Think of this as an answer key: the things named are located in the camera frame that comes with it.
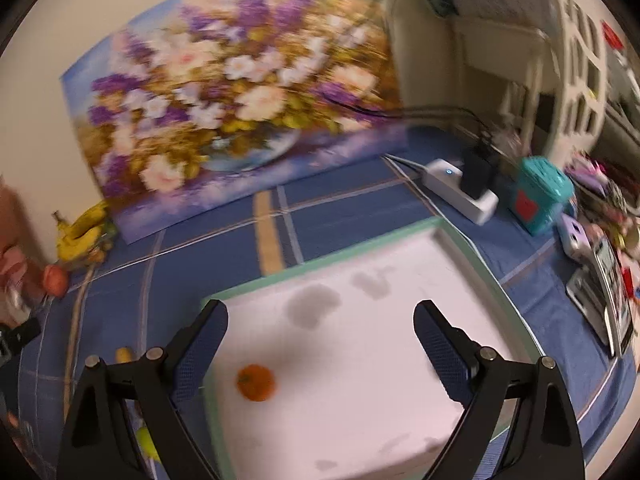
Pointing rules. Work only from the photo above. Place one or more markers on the orange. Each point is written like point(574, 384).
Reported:
point(256, 382)

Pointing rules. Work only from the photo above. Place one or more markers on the white tray with green rim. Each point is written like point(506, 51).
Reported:
point(350, 360)

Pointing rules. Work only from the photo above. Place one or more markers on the floral painting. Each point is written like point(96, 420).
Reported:
point(225, 85)

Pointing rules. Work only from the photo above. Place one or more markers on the pink patterned cloth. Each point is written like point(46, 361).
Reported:
point(12, 265)

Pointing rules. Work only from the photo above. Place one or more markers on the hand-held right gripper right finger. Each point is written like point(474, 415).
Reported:
point(440, 355)

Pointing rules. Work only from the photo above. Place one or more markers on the blue plaid tablecloth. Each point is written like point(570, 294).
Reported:
point(350, 220)

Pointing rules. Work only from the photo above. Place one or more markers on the white lattice rack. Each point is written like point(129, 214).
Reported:
point(565, 105)

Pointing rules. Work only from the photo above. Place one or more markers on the small yellow fruit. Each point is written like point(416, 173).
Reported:
point(125, 355)

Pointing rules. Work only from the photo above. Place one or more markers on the purple and white device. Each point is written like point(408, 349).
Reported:
point(574, 237)

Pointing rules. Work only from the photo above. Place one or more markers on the red peach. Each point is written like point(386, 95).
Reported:
point(55, 280)

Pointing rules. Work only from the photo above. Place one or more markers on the bunch of bananas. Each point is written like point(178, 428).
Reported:
point(75, 242)

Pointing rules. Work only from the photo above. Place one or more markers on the white clamp holder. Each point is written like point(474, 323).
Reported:
point(600, 290)

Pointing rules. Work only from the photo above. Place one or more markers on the teal plastic container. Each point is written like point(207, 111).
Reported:
point(537, 200)

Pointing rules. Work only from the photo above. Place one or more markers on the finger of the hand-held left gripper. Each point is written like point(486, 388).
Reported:
point(20, 334)

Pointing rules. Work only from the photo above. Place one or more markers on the black charger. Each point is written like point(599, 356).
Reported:
point(477, 172)

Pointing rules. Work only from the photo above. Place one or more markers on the white furniture frame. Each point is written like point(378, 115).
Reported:
point(500, 45)

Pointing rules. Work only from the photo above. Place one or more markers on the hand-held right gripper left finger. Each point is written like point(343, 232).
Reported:
point(200, 355)

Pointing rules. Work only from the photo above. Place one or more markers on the white power strip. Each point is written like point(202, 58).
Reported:
point(450, 185)

